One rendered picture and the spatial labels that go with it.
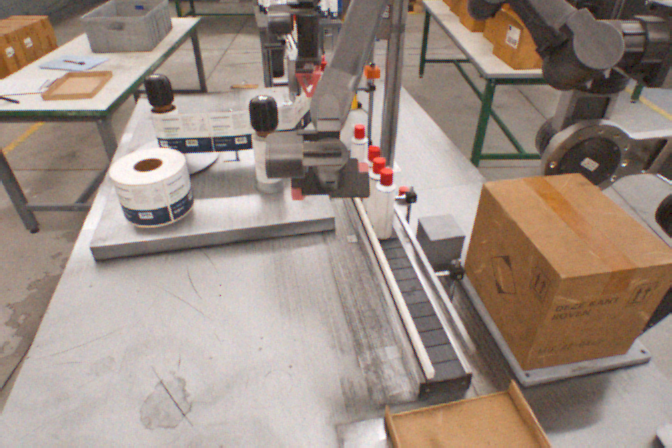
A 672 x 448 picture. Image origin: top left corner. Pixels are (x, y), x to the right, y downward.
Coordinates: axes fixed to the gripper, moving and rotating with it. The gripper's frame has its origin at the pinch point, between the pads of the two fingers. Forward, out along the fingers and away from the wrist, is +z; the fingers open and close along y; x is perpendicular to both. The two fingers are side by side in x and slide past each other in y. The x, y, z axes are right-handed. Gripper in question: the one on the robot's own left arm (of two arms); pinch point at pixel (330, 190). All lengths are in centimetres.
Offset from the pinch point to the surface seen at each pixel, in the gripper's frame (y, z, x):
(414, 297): -18.8, 22.2, 19.8
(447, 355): -22.8, 12.4, 31.9
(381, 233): -13.4, 33.2, 2.4
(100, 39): 144, 159, -153
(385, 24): -18, 29, -60
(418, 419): -15.3, 9.2, 42.9
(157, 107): 55, 46, -44
